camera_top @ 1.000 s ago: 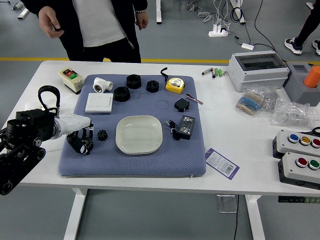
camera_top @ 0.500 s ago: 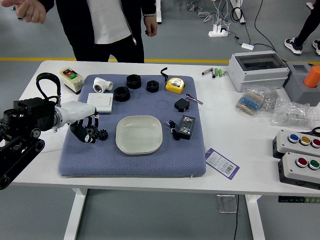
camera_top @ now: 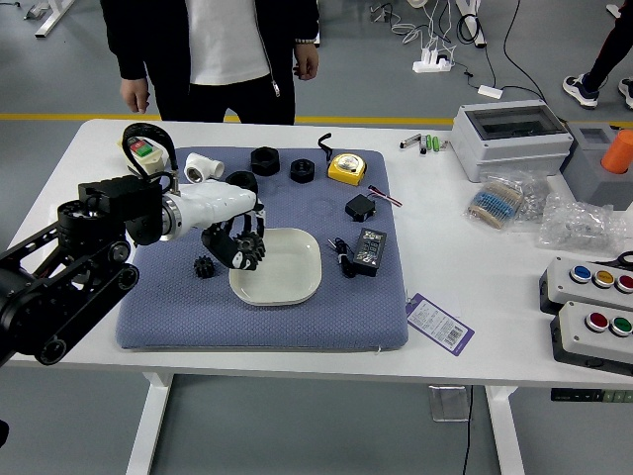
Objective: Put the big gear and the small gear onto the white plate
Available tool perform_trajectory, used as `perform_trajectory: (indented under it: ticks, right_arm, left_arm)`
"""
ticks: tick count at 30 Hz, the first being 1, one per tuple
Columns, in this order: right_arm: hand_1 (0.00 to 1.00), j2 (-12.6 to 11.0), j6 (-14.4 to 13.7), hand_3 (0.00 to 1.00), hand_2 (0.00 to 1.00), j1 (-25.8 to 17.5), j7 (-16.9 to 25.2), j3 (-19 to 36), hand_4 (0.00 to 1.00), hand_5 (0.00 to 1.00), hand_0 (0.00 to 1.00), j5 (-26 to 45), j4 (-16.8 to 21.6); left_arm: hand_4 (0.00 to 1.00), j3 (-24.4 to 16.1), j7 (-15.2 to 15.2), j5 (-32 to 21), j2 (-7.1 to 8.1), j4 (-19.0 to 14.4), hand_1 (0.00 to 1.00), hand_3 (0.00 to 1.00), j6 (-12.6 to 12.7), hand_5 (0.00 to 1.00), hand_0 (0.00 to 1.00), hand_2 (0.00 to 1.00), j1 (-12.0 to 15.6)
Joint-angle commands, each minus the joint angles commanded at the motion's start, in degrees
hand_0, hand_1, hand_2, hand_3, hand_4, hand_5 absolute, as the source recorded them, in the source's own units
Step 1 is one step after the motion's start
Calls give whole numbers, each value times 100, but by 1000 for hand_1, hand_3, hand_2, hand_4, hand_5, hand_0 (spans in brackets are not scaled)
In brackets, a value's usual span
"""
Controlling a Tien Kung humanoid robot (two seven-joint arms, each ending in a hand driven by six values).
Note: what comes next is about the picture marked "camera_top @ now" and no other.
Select person's right hand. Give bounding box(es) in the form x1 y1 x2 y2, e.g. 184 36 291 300
120 77 149 115

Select person's left hand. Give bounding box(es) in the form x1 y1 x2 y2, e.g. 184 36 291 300
292 42 320 81

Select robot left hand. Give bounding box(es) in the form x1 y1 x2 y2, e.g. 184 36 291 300
177 179 268 272

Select big black hex nut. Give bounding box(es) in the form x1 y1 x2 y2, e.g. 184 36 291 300
249 146 282 177
226 170 259 195

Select big black gear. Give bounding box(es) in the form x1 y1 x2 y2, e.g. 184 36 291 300
232 230 268 271

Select white square plate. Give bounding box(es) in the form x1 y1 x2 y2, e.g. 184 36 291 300
227 227 323 307

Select small black hex nut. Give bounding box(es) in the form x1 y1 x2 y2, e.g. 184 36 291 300
289 158 317 184

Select three-button control box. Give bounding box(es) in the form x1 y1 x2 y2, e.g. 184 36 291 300
538 255 633 318

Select two-button control box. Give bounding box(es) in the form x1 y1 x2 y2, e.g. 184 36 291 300
549 300 633 375

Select white pipe tee fitting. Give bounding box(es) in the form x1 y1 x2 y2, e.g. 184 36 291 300
183 151 225 185

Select person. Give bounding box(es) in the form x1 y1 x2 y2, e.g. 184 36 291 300
98 0 322 126
562 0 633 110

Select white desk leg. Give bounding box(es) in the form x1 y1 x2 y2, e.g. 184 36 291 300
34 0 78 39
454 0 489 48

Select yellow tape measure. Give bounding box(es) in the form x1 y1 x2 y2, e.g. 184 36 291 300
317 133 369 188

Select white power strip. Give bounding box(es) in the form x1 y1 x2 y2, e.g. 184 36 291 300
411 47 457 75

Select blue-grey cushion mat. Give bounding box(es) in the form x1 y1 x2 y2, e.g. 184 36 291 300
114 146 409 352

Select black digital controller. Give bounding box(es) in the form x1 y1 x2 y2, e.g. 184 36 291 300
349 228 389 276

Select white table leg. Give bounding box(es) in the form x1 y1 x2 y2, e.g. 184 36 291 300
124 371 174 475
484 385 526 475

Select bag of resistors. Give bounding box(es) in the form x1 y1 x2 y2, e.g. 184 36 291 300
467 170 533 230

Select purple label tag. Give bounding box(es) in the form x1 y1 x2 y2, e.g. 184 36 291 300
404 292 475 357

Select clear bag of screws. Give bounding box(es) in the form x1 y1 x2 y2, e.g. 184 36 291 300
513 172 553 224

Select clear plastic holder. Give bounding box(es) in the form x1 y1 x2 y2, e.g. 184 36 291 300
427 385 470 423

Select grey foam block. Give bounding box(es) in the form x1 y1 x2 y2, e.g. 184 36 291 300
561 121 633 212

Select bubble wrap bag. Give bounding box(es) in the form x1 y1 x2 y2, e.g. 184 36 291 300
536 191 629 256

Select orange cylinder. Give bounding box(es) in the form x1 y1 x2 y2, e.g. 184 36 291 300
600 129 633 175

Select black scissors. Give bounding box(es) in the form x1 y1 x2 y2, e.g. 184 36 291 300
590 250 633 271

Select black table control panel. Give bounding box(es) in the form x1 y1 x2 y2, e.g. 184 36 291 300
550 388 633 403

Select beige red-green switch box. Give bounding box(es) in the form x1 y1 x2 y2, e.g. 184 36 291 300
117 134 165 179

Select white cable bundle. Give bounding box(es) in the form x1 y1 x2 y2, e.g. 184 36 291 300
390 0 459 51

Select black servo with wires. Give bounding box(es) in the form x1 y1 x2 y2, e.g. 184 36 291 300
344 184 403 223

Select black probe cable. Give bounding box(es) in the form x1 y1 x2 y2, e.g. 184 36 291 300
325 237 358 280

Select coiled black cable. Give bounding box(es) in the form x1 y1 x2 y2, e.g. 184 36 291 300
456 13 484 46

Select long black cable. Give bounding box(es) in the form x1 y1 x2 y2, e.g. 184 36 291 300
464 0 551 103

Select grey electrical enclosure box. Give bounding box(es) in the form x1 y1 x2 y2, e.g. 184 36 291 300
449 100 575 183

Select black cable under table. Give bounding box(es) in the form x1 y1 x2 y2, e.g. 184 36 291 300
461 385 474 475

